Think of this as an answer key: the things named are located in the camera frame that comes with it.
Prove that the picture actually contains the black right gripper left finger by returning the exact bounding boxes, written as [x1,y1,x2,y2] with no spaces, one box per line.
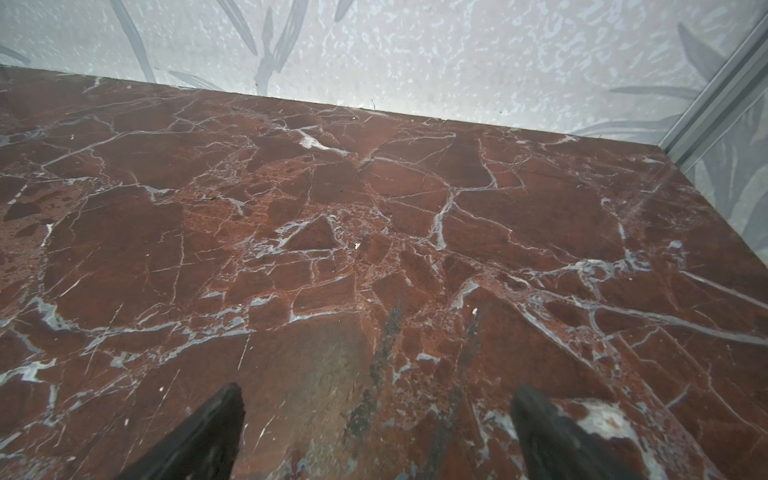
[117,383,245,480]

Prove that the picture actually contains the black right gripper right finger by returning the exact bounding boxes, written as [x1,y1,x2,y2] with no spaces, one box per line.
[510,385,640,480]

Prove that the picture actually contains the aluminium frame profiles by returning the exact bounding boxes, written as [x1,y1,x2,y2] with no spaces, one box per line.
[660,17,767,172]

